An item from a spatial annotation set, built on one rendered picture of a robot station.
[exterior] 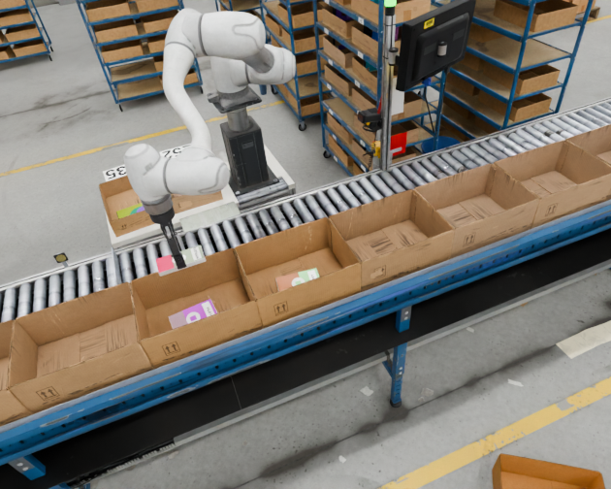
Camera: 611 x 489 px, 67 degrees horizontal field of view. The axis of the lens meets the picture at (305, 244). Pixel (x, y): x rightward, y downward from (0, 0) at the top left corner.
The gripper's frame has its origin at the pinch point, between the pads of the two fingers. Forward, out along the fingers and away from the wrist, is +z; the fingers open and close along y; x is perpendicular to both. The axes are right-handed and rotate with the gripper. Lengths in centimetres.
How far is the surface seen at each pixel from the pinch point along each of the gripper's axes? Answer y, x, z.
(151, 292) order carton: 7.3, 14.4, 20.3
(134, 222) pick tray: 77, 19, 37
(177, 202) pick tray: 81, -4, 35
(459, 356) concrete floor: -17, -120, 117
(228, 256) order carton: 7.4, -16.6, 15.3
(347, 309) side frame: -28, -50, 26
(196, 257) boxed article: -2.2, -5.4, 2.2
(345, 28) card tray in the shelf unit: 159, -139, -2
